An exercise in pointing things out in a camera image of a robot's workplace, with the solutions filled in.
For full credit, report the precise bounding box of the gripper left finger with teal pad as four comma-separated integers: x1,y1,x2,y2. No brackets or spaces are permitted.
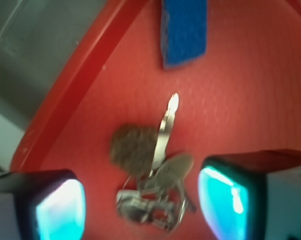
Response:
0,169,86,240

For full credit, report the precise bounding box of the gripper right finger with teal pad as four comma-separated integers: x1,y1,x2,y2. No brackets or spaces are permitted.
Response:
198,149,301,240

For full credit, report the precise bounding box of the brown rough rock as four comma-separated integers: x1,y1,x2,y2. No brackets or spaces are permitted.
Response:
109,124,158,177

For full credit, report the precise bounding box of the red plastic tray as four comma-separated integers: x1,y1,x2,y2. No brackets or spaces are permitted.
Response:
10,0,301,240

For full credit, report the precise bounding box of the bunch of silver keys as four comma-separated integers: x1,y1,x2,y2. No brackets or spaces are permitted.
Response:
115,93,197,232

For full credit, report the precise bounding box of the grey toy sink basin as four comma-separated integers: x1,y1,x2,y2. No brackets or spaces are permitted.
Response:
0,0,106,129

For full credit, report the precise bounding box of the blue sponge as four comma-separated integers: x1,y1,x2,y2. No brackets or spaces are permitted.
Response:
160,0,208,69

